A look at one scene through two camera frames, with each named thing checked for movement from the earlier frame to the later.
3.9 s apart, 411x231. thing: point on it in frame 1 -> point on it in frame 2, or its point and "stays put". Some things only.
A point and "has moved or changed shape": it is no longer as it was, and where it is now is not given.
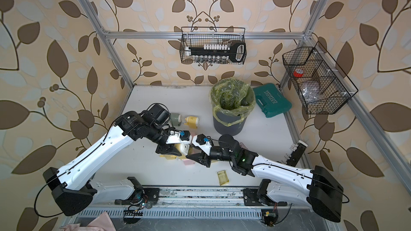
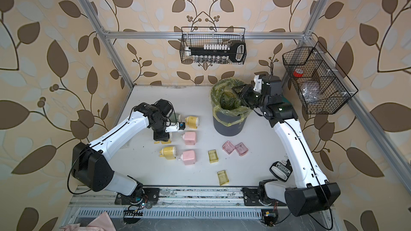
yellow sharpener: x=184 y=149 has moved or changed shape
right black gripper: x=201 y=158 -> x=245 y=93
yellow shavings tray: x=222 y=177 stays put
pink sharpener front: x=189 y=162 stays put
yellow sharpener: x=192 y=121 stays put
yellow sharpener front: x=169 y=156 stays put
